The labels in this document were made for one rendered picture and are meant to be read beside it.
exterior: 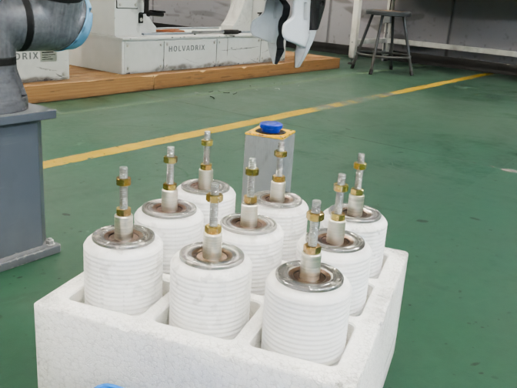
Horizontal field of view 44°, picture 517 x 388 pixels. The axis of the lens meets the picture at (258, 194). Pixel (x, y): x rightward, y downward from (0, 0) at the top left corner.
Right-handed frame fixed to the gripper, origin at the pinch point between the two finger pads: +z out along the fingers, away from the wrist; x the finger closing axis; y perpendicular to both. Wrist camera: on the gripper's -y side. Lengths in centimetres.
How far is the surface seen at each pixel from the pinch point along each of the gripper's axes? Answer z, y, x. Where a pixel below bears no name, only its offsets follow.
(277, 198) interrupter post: 20.5, 1.4, 0.8
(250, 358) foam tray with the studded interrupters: 28.4, 26.1, 19.4
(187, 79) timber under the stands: 43, -170, -215
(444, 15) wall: 2, -456, -210
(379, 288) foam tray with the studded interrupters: 28.3, 0.8, 19.3
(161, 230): 22.6, 19.7, -3.4
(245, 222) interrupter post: 20.5, 12.5, 5.0
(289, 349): 27.8, 22.3, 21.6
